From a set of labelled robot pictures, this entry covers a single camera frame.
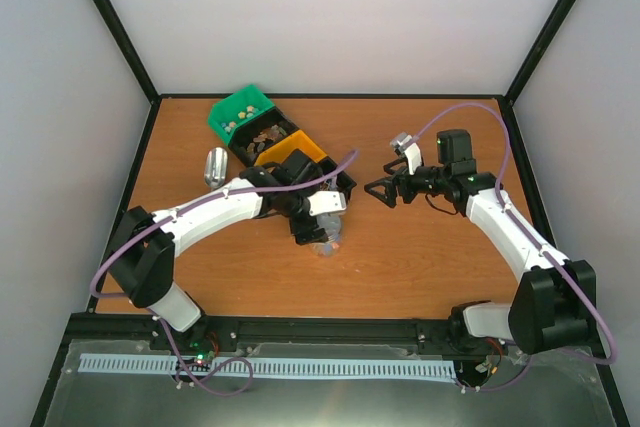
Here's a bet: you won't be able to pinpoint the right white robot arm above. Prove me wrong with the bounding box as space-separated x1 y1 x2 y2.
364 129 597 354

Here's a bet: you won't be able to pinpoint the black popsicle candy bin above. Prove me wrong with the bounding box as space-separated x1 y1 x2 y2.
228 107 299 167

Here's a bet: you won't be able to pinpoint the green candy bin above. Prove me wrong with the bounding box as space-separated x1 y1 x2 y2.
207 84 275 145

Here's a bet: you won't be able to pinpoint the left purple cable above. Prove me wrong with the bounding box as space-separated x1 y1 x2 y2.
89 148 360 396

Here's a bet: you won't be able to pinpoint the round metal lid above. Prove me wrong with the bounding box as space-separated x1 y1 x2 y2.
316 214 343 242

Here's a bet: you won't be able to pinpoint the purple cable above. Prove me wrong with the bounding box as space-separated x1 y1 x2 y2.
89 148 360 396
414 102 617 393

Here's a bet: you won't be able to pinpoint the light blue cable duct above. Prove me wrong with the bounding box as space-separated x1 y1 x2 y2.
77 353 456 383

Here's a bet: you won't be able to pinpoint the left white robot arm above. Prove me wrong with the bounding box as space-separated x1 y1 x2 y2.
100 151 346 350

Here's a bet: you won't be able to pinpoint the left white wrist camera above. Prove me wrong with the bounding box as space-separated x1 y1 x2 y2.
307 190 347 217

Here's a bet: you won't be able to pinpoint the metal scoop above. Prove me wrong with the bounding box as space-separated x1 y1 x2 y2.
204 147 228 190

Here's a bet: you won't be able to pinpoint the clear plastic jar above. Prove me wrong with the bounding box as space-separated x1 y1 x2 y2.
311 232 342 257

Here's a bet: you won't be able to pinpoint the black lollipop bin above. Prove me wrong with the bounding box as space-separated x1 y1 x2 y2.
319 157 357 203

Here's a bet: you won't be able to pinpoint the yellow star candy bin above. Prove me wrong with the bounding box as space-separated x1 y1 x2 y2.
255 130 328 165

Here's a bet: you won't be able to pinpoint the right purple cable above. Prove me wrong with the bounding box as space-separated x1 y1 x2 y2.
414 102 617 393

